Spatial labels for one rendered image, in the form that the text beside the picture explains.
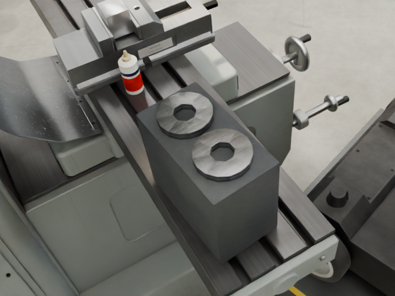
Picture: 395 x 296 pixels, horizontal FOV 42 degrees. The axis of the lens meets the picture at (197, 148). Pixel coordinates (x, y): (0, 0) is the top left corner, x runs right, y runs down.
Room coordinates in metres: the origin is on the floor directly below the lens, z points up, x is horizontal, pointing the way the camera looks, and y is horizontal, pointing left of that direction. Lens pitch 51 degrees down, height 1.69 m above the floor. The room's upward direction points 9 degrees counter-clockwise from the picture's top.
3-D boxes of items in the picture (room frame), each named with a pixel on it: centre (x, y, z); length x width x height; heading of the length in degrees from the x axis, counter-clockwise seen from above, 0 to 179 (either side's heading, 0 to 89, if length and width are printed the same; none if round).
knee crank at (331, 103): (1.05, -0.40, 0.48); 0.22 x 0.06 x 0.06; 112
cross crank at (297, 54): (1.17, -0.32, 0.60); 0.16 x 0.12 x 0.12; 112
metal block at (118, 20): (0.95, 0.13, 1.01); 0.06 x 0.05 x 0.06; 19
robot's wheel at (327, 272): (0.59, -0.25, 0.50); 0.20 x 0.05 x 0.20; 40
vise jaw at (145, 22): (0.97, 0.08, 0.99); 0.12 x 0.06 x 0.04; 19
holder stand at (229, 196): (0.51, -0.01, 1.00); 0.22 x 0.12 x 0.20; 27
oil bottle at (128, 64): (0.83, 0.12, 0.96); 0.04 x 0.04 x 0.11
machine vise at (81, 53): (0.96, 0.10, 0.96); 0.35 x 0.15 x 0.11; 109
